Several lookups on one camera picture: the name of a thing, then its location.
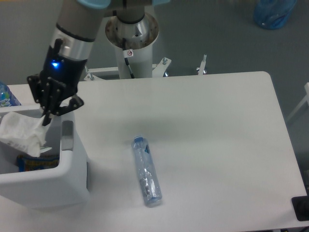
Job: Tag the blue plastic bag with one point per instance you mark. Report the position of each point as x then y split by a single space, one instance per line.
273 14

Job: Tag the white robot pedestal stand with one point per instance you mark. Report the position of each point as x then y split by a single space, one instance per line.
132 33

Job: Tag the black device at table corner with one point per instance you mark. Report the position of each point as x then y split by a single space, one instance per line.
301 207

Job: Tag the blue snack wrapper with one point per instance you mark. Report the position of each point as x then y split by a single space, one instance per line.
28 163

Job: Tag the white frame at right edge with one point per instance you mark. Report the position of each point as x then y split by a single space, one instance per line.
300 108

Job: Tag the clear plastic bottle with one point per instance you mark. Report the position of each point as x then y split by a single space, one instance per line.
146 173

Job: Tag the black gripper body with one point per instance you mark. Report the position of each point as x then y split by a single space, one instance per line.
63 70

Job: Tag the white plastic trash can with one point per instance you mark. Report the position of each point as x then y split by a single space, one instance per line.
65 184

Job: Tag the blue labelled bottle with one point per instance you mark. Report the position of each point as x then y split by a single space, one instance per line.
7 98

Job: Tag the white tissue paper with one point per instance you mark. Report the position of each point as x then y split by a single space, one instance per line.
24 133

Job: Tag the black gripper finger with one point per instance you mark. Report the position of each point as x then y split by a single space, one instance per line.
74 103
49 94

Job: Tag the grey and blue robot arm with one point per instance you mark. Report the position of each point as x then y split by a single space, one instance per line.
78 24

